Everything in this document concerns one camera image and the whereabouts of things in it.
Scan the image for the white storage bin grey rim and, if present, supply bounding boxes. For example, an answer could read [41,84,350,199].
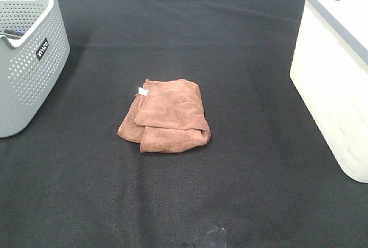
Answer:
[290,0,367,183]

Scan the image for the grey perforated laundry basket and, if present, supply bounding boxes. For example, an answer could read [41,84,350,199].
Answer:
[1,0,70,138]

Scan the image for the black table cloth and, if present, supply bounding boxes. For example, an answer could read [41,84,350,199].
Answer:
[1,0,367,247]

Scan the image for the dark item inside basket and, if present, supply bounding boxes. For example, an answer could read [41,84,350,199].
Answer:
[1,29,25,40]

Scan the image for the brown towel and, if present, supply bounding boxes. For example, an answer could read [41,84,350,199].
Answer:
[117,79,211,153]

